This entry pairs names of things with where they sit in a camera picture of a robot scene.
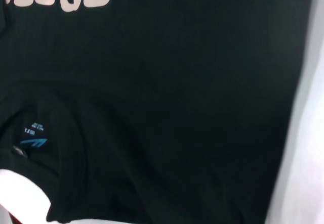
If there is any black FREE print t-shirt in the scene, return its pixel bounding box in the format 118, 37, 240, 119
0, 0, 316, 224

